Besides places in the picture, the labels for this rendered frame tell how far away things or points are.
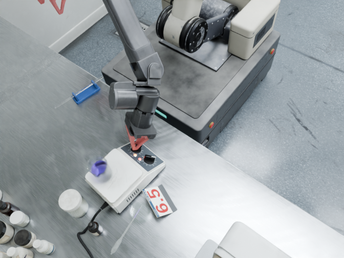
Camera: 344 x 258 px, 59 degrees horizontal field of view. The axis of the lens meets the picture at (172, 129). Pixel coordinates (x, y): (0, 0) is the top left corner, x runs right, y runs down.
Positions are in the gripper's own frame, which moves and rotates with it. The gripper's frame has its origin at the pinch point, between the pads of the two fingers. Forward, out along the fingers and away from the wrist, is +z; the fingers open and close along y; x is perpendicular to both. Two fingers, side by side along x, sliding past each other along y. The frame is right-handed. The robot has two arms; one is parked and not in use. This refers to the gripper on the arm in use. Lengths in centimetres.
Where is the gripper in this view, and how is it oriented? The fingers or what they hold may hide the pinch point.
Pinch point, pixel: (134, 146)
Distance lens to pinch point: 91.4
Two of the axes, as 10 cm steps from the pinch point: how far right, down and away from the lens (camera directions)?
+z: -2.7, 7.7, 5.8
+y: 3.6, 6.4, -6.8
